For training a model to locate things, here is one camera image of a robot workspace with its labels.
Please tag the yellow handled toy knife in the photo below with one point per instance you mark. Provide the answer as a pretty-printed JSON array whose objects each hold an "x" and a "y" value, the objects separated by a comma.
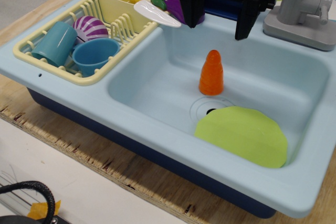
[{"x": 149, "y": 11}]

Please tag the grey toy faucet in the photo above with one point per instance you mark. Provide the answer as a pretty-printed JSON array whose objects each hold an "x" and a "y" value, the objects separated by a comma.
[{"x": 305, "y": 22}]

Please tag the orange toy carrot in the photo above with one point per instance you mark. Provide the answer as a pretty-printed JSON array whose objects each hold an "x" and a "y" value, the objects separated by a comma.
[{"x": 212, "y": 75}]

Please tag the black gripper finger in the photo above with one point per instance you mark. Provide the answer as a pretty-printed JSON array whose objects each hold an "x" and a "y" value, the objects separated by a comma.
[
  {"x": 246, "y": 19},
  {"x": 193, "y": 12}
]

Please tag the purple toy eggplant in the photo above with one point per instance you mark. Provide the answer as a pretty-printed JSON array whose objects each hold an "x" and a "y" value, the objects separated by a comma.
[{"x": 171, "y": 6}]

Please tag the blue toy cup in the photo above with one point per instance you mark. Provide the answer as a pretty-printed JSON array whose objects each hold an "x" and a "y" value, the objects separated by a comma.
[{"x": 94, "y": 54}]

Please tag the light blue toy sink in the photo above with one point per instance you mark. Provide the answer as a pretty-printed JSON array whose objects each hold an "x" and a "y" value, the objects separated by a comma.
[{"x": 150, "y": 104}]

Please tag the lime green plate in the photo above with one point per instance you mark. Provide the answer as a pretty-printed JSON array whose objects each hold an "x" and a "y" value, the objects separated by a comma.
[{"x": 246, "y": 133}]

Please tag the teal toy cup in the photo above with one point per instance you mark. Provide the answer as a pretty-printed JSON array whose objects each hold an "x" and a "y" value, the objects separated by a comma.
[{"x": 56, "y": 45}]

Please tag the yellow tape piece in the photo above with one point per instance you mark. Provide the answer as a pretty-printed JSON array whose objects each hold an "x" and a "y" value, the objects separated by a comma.
[{"x": 38, "y": 210}]

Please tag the yellow dish rack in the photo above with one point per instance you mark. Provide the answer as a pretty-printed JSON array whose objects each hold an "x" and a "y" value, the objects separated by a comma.
[{"x": 123, "y": 23}]

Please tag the purple striped toy ball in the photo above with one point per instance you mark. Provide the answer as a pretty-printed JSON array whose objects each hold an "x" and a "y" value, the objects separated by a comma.
[{"x": 89, "y": 28}]

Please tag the wooden board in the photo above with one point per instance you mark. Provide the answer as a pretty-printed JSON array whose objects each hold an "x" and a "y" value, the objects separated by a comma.
[{"x": 97, "y": 180}]

